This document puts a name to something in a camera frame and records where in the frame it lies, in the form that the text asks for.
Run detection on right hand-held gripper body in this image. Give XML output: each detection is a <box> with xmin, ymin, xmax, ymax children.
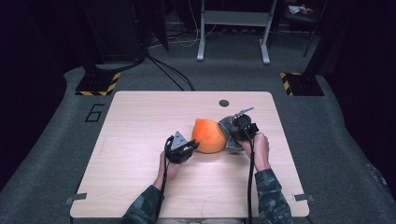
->
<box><xmin>231</xmin><ymin>106</ymin><xmax>261</xmax><ymax>143</ymax></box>

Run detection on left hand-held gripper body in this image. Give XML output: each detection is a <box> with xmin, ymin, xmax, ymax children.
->
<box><xmin>163</xmin><ymin>130</ymin><xmax>193</xmax><ymax>165</ymax></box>

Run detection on orange plush toy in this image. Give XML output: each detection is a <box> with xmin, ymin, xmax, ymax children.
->
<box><xmin>191</xmin><ymin>118</ymin><xmax>229</xmax><ymax>154</ymax></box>

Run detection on person's left hand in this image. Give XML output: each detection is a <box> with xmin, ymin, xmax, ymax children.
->
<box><xmin>157</xmin><ymin>151</ymin><xmax>183</xmax><ymax>185</ymax></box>

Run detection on person's right hand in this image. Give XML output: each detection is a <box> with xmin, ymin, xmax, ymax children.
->
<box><xmin>239</xmin><ymin>132</ymin><xmax>271</xmax><ymax>173</ymax></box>

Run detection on person's light trousers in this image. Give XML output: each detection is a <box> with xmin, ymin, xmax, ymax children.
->
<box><xmin>154</xmin><ymin>217</ymin><xmax>245</xmax><ymax>224</ymax></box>

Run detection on yellow-striped black stand base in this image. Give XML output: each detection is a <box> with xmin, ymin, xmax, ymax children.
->
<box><xmin>279</xmin><ymin>72</ymin><xmax>325</xmax><ymax>97</ymax></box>
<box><xmin>75</xmin><ymin>71</ymin><xmax>121</xmax><ymax>97</ymax></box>

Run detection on grey tape strip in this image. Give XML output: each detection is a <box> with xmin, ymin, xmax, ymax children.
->
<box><xmin>64</xmin><ymin>192</ymin><xmax>89</xmax><ymax>205</ymax></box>
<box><xmin>292</xmin><ymin>193</ymin><xmax>315</xmax><ymax>203</ymax></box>

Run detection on thin black stand leg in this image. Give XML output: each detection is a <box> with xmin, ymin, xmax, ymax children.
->
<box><xmin>303</xmin><ymin>0</ymin><xmax>329</xmax><ymax>59</ymax></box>

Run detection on white and orange small item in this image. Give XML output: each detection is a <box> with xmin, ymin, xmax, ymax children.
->
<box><xmin>288</xmin><ymin>4</ymin><xmax>314</xmax><ymax>16</ymax></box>

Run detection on dark equipment cabinet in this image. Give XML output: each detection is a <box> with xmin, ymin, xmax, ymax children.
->
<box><xmin>79</xmin><ymin>0</ymin><xmax>148</xmax><ymax>64</ymax></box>

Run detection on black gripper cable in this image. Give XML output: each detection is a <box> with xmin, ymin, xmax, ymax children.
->
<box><xmin>237</xmin><ymin>122</ymin><xmax>257</xmax><ymax>224</ymax></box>
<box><xmin>154</xmin><ymin>155</ymin><xmax>171</xmax><ymax>222</ymax></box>

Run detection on black floor cable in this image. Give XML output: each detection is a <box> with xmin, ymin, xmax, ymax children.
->
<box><xmin>146</xmin><ymin>54</ymin><xmax>186</xmax><ymax>91</ymax></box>
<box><xmin>148</xmin><ymin>55</ymin><xmax>196</xmax><ymax>91</ymax></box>

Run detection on white metal desk frame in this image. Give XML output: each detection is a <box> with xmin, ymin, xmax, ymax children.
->
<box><xmin>196</xmin><ymin>0</ymin><xmax>279</xmax><ymax>65</ymax></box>

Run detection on white cable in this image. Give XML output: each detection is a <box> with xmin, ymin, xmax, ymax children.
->
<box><xmin>174</xmin><ymin>0</ymin><xmax>219</xmax><ymax>49</ymax></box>

